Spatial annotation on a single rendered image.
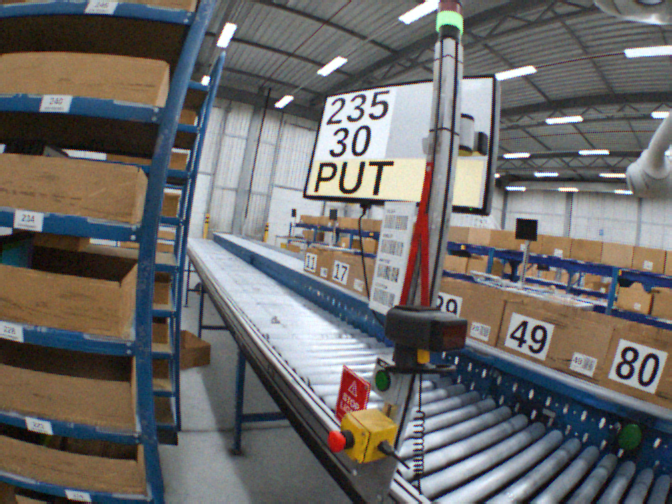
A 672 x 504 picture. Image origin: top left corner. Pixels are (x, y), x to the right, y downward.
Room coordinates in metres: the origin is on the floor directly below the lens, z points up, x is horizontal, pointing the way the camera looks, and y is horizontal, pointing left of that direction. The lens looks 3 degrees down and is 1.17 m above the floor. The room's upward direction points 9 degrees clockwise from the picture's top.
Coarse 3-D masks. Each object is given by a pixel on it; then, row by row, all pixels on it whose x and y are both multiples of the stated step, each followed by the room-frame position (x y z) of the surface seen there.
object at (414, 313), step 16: (400, 320) 0.46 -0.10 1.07; (416, 320) 0.43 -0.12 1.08; (432, 320) 0.41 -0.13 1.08; (448, 320) 0.41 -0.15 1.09; (464, 320) 0.43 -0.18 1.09; (400, 336) 0.46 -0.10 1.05; (416, 336) 0.43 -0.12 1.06; (432, 336) 0.41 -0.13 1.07; (448, 336) 0.41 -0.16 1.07; (464, 336) 0.42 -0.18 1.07; (400, 352) 0.47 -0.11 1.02; (416, 352) 0.46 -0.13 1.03; (400, 368) 0.46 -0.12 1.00; (416, 368) 0.45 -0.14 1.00
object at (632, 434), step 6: (630, 426) 0.48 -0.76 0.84; (636, 426) 0.47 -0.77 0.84; (624, 432) 0.49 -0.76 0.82; (630, 432) 0.47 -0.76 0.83; (636, 432) 0.46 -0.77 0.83; (618, 438) 0.50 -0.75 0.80; (624, 438) 0.48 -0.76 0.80; (630, 438) 0.47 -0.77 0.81; (636, 438) 0.45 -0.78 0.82; (624, 444) 0.47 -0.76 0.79; (630, 444) 0.46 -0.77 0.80; (636, 444) 0.44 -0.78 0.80
